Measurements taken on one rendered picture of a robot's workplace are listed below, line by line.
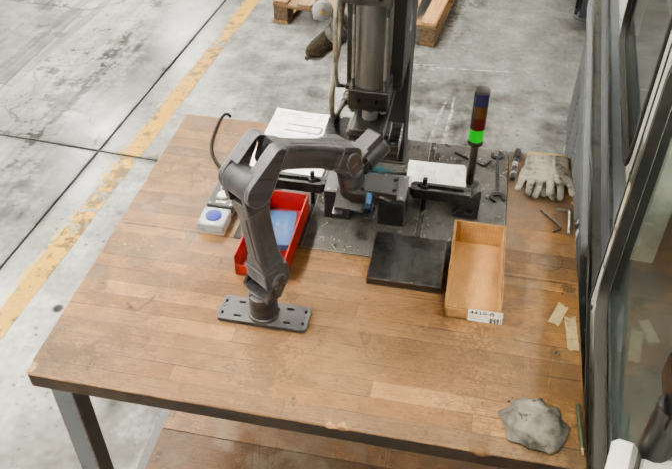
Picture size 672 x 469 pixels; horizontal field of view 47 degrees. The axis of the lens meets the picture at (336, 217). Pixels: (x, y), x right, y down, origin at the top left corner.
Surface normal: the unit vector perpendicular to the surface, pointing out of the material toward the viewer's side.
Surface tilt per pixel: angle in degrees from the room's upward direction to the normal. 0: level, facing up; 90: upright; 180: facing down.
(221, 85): 0
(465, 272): 0
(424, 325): 0
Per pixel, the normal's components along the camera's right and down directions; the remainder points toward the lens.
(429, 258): 0.00, -0.76
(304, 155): 0.70, 0.43
